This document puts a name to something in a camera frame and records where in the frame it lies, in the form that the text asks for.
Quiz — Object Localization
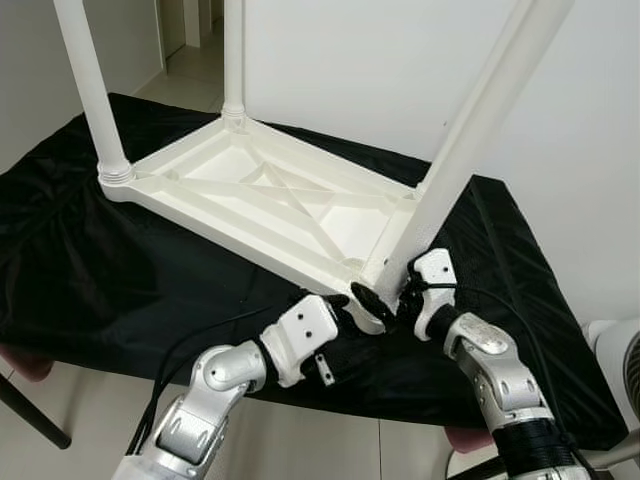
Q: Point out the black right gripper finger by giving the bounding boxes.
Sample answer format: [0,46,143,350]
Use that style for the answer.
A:
[352,281,397,320]

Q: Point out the white plastic table top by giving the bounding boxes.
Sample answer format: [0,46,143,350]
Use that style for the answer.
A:
[98,112,446,336]

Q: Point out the white plastic table leg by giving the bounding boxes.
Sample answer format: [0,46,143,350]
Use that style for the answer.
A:
[52,0,136,189]
[222,0,248,129]
[372,0,578,301]

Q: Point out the black metal table leg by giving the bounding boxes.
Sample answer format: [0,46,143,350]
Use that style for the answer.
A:
[0,375,73,451]
[455,455,509,480]

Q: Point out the black tablecloth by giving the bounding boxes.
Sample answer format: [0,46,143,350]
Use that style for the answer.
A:
[0,93,629,451]

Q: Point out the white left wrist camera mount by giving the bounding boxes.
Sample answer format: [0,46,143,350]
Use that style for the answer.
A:
[262,295,341,389]

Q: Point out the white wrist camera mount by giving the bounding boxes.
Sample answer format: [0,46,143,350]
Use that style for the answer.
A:
[262,295,341,389]
[410,248,459,341]

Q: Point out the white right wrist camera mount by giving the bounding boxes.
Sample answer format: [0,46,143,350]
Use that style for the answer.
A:
[410,248,459,341]

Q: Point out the white pedestal fan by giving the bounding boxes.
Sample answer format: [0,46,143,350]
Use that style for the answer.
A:
[580,318,640,473]

